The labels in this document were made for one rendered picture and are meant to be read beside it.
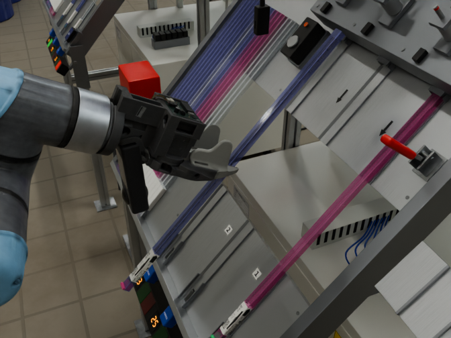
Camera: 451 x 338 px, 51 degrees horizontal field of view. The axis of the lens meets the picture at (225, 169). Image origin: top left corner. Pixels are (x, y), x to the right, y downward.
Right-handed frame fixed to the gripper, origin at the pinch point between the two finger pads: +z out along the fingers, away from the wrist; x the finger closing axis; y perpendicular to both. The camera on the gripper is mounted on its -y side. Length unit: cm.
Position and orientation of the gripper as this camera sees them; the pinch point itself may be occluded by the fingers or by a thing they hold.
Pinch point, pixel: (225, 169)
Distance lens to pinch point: 71.2
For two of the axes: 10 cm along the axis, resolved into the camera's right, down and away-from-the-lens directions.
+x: -4.0, -5.3, 7.4
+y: 4.4, -8.3, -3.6
